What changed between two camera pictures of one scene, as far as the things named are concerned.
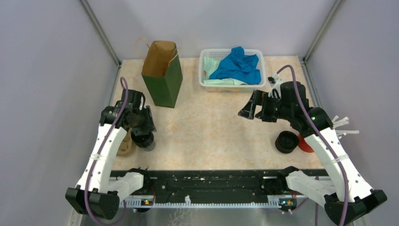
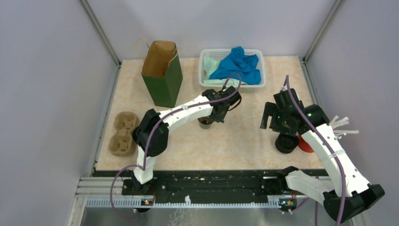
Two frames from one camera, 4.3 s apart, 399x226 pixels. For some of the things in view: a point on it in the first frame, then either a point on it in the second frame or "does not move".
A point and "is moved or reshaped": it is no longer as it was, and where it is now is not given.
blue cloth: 238,66 does not move
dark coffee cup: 146,141 is moved or reshaped
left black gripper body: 144,122 to 221,117
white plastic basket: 220,54 does not move
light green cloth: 210,65 does not move
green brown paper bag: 162,72 does not move
